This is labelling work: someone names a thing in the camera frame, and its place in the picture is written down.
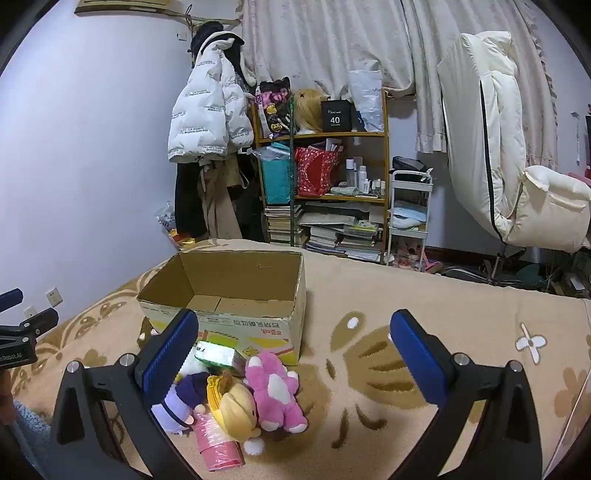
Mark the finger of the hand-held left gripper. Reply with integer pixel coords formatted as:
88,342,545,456
0,288,25,315
0,308,60,341

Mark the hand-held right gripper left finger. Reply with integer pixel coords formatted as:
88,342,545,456
48,308,200,480

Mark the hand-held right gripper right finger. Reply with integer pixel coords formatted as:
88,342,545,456
389,309,543,480

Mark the purple plush doll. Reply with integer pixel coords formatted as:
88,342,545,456
151,371,209,435

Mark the green tissue pack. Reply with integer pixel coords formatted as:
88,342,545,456
194,340,247,377

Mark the blond plush doll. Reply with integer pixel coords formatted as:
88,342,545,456
217,371,262,439

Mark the pink plush toy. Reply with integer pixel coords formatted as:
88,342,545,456
243,351,308,433

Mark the cardboard box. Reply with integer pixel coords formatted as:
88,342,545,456
137,250,307,365

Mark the person's left forearm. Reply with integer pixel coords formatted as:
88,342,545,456
9,401,51,462

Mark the beige patterned blanket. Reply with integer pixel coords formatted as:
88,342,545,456
9,237,591,480

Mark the pink plastic packet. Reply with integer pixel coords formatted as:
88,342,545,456
194,408,245,472

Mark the pile of plastic bags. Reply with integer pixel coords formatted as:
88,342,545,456
154,205,195,245

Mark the light blue cloth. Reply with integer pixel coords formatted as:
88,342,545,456
392,205,428,229

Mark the stack of books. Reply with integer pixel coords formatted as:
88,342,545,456
264,203,386,264

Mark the black hanging coat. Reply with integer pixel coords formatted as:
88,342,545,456
174,157,208,238

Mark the beige hanging coat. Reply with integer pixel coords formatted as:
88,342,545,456
198,159,243,241

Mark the white utility cart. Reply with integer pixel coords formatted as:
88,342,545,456
387,170,435,273

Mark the group of toiletry bottles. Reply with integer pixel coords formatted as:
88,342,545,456
344,157,389,197

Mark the teal paper bag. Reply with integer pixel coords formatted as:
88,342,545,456
259,143,296,205

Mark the red gift bag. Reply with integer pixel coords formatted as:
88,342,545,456
294,145,345,197

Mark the wooden shelf unit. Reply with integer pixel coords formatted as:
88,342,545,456
252,92,391,264

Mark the cream padded chair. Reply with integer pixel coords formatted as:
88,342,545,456
436,31,591,287

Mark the black box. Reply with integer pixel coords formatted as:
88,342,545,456
321,98,354,132

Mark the white puffer jacket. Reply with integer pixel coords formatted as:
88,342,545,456
167,33,256,163

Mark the white plastic bag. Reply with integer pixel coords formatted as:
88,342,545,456
348,69,385,133

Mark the blond wig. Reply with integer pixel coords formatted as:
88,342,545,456
294,88,329,134

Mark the black pink printed tote bag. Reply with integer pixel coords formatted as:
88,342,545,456
255,78,294,139

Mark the black hooded garment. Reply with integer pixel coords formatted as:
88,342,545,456
222,32,257,88

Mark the beige air conditioner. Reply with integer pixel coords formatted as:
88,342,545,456
74,0,185,17

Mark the cream patterned curtain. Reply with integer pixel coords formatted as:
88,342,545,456
235,0,561,169

